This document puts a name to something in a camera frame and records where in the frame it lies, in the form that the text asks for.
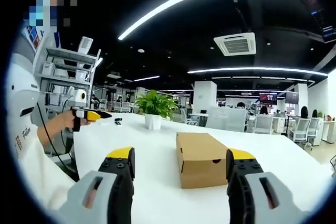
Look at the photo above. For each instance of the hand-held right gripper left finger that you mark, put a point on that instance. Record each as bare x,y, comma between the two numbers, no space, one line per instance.
118,182

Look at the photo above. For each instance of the small black desk item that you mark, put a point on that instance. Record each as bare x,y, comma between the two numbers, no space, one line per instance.
118,121

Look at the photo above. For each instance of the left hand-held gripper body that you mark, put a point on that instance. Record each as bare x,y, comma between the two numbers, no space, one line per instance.
77,96

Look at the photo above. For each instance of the wall screen red picture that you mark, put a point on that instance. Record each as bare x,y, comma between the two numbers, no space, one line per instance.
268,98

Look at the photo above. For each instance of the person's left hand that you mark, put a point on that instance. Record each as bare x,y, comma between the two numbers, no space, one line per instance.
68,119

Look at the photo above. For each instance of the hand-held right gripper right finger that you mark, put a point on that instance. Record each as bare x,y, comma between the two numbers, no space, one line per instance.
244,182

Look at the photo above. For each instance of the wall poster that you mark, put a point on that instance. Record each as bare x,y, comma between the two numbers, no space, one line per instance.
33,36

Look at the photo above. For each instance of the dark wall screen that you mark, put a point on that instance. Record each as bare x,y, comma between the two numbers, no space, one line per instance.
292,97

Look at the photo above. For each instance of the green potted plant white pot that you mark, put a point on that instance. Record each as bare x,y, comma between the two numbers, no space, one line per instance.
155,103

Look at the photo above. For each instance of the white storage bin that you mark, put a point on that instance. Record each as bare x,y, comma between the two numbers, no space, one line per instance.
81,75
48,68

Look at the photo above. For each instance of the grey metal storage shelf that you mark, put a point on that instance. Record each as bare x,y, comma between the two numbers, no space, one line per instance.
65,77

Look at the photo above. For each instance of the white office chair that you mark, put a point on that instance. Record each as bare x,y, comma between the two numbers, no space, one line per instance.
301,129
263,124

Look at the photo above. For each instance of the short ceiling light strip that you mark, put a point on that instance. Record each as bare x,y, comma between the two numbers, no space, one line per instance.
147,78

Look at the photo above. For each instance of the straight ceiling light strip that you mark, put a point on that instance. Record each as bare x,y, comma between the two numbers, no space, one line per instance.
257,70

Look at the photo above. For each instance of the ceiling air conditioner vent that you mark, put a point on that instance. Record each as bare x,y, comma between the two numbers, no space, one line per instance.
235,43

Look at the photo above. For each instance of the white desk partition panel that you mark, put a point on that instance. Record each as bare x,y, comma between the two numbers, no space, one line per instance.
225,119

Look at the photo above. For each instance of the brown cardboard shoe box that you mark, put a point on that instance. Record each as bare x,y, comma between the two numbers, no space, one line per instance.
202,153

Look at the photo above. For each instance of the dark hanging monitor screen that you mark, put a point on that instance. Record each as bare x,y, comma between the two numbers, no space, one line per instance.
317,9

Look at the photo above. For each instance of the white chest-worn device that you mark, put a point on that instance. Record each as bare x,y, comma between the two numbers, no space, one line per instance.
22,90

